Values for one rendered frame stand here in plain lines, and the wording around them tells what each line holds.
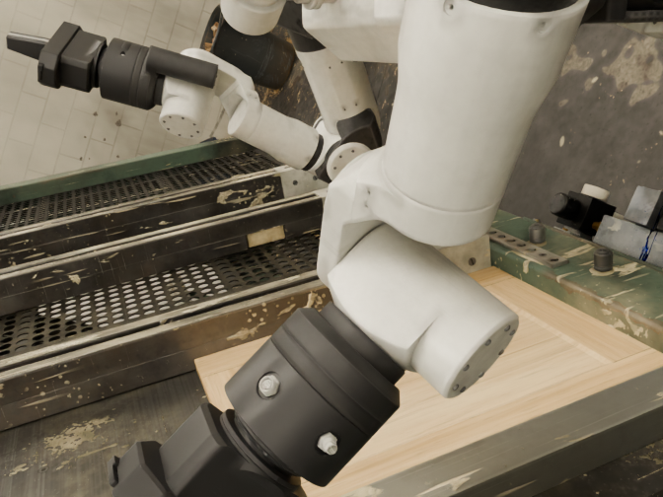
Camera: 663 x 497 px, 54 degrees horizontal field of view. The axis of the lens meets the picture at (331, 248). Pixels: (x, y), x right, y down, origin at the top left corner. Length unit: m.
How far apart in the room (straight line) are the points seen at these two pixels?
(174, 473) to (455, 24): 0.28
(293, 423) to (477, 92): 0.20
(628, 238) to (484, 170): 0.81
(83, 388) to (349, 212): 0.62
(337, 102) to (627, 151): 1.36
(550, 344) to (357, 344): 0.50
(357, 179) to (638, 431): 0.45
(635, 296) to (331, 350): 0.58
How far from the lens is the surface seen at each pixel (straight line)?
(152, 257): 1.31
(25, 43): 1.04
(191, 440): 0.40
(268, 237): 1.35
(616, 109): 2.30
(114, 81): 0.98
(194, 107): 0.96
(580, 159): 2.32
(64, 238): 1.60
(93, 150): 6.00
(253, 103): 1.01
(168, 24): 6.21
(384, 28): 0.66
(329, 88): 0.99
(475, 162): 0.30
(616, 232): 1.12
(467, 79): 0.27
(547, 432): 0.67
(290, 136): 1.02
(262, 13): 0.72
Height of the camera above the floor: 1.57
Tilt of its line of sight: 26 degrees down
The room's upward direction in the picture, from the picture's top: 74 degrees counter-clockwise
